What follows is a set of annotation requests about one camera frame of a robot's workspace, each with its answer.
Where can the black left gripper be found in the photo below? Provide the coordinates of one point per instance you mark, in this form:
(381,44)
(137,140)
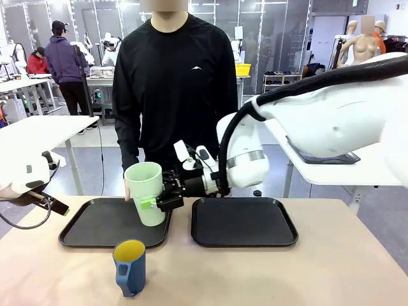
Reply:
(27,196)

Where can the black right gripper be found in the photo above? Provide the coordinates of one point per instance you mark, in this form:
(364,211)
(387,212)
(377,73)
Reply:
(192,186)

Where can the tall light green cup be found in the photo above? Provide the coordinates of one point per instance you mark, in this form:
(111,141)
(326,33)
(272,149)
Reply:
(148,188)

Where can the blue mug yellow inside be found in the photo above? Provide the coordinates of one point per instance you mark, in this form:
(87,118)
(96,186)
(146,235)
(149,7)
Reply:
(134,271)

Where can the person's right forearm black sleeve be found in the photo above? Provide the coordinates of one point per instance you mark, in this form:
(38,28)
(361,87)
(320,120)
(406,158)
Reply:
(129,156)

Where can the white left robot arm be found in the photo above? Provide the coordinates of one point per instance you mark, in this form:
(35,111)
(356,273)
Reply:
(19,172)

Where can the person's right hand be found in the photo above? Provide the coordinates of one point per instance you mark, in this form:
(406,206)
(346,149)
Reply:
(127,191)

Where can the black plastic serving tray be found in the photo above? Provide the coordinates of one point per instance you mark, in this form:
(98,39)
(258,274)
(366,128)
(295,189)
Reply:
(242,223)
(102,223)

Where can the white side table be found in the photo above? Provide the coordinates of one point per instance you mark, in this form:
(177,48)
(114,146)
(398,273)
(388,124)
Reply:
(48,127)
(318,173)

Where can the small black round knob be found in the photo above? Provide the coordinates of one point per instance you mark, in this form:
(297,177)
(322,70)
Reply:
(257,193)

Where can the person in black clothes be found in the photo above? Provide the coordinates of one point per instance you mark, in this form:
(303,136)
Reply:
(175,95)

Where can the grey step stool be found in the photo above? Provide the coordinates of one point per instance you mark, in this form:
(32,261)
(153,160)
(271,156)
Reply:
(107,114)

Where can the black tripod pole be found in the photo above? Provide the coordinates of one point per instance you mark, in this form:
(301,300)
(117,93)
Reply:
(83,83)

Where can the long white desk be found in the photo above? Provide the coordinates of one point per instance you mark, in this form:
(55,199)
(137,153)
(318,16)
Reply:
(22,84)

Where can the white workbench with equipment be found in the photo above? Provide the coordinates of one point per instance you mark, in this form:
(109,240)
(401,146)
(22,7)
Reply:
(100,75)

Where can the yellow plastic crate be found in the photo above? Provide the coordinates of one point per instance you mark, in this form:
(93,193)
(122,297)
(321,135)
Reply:
(243,70)

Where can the person in red jacket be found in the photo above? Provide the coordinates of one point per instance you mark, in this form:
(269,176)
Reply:
(35,63)

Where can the person in purple jacket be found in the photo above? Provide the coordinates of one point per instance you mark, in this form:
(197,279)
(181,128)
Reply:
(62,60)

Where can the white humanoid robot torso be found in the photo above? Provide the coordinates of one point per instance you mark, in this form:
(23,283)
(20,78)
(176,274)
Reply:
(19,57)

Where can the white shoe rack with shoes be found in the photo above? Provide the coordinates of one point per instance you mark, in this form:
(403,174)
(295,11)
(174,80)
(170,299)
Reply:
(277,79)

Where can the dark bags pile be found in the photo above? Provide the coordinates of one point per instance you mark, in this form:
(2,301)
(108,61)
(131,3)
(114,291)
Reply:
(314,69)

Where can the black garment on stand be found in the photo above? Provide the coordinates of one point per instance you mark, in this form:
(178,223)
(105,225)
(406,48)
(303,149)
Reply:
(336,54)

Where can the beige mannequin dark trousers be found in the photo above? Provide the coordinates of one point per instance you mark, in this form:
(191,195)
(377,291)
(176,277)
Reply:
(361,48)

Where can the pale bald mannequin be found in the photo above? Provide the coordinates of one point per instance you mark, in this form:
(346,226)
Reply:
(352,28)

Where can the mannequin in orange clothes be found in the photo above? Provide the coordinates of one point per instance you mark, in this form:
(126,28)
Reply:
(381,38)

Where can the rack of dark clothes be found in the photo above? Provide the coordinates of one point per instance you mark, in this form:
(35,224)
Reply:
(396,46)

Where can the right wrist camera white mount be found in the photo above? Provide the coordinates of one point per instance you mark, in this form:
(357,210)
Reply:
(180,151)

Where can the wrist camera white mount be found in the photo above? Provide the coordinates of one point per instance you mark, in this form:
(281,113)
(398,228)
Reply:
(48,157)
(180,151)

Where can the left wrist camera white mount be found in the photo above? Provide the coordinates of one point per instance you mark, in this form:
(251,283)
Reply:
(48,157)

